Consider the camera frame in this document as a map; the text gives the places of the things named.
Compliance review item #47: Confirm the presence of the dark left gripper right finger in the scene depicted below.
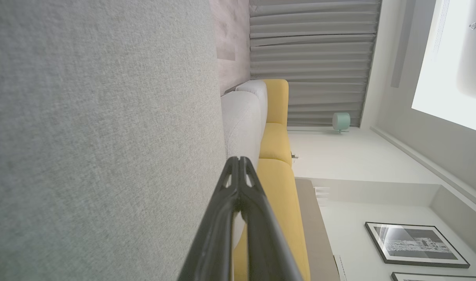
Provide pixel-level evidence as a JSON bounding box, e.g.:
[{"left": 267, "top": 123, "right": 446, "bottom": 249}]
[{"left": 238, "top": 156, "right": 303, "bottom": 281}]

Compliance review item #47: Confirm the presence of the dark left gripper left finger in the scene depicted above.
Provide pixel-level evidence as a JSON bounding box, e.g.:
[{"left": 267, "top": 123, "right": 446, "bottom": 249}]
[{"left": 178, "top": 156, "right": 242, "bottom": 281}]

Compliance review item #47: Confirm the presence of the yellow sofa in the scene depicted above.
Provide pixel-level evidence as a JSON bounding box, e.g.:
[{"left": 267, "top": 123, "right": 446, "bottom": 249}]
[{"left": 233, "top": 79, "right": 311, "bottom": 281}]

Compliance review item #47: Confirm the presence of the grey sofa back cushion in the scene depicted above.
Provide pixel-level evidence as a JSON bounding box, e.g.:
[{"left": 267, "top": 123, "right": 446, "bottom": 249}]
[
  {"left": 221, "top": 91, "right": 262, "bottom": 250},
  {"left": 236, "top": 80, "right": 268, "bottom": 129}
]

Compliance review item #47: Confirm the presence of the black framed picture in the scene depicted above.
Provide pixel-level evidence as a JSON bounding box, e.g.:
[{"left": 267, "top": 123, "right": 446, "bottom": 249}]
[
  {"left": 391, "top": 272, "right": 476, "bottom": 281},
  {"left": 365, "top": 222, "right": 471, "bottom": 269}
]

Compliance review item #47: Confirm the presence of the mint green lamp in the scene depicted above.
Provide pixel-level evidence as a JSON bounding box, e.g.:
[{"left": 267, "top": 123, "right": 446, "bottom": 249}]
[{"left": 332, "top": 112, "right": 351, "bottom": 134}]

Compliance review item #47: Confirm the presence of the grey sofa seat cushion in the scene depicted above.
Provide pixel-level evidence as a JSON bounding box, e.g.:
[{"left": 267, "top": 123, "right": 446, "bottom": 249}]
[{"left": 0, "top": 0, "right": 227, "bottom": 281}]

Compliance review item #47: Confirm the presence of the grey pleated curtain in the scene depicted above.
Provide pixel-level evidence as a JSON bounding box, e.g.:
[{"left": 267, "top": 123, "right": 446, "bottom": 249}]
[{"left": 249, "top": 0, "right": 382, "bottom": 128}]

